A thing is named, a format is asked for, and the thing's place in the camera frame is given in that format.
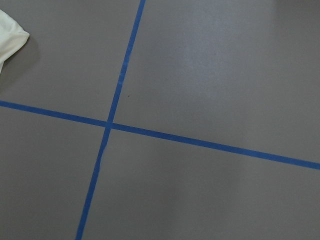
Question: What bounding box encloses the cream long-sleeve printed shirt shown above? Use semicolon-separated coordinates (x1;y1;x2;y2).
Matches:
0;10;30;72

